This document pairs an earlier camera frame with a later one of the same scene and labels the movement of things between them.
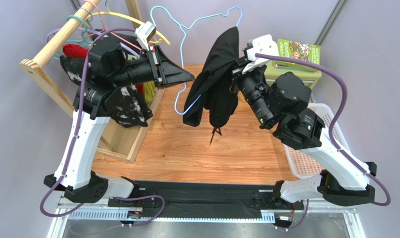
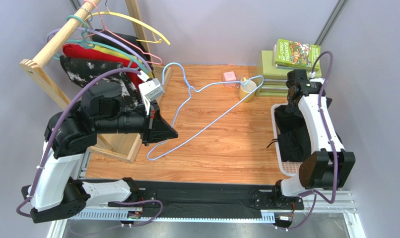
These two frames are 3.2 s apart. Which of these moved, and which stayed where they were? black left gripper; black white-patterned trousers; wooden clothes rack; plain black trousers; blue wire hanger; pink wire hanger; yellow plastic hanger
Moved: blue wire hanger; black left gripper; plain black trousers
Stayed: wooden clothes rack; black white-patterned trousers; pink wire hanger; yellow plastic hanger
